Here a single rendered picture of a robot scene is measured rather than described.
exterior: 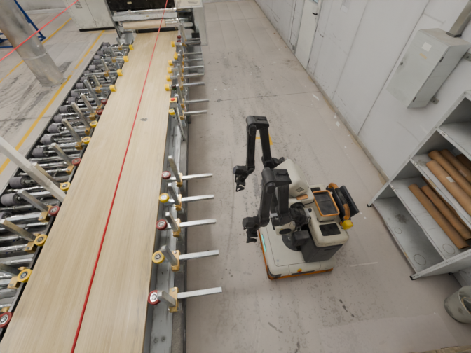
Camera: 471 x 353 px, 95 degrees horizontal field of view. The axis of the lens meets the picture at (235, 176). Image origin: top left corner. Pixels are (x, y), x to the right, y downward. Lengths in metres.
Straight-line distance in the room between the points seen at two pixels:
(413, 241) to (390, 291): 0.59
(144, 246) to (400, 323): 2.35
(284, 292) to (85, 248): 1.79
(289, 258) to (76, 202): 1.95
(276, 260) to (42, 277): 1.79
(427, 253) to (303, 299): 1.38
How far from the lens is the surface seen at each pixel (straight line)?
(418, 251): 3.02
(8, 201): 2.77
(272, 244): 2.30
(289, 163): 1.41
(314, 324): 2.50
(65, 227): 2.14
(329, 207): 1.87
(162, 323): 1.87
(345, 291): 2.65
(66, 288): 1.90
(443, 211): 2.83
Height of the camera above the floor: 2.40
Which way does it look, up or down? 51 degrees down
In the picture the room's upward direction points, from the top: 2 degrees counter-clockwise
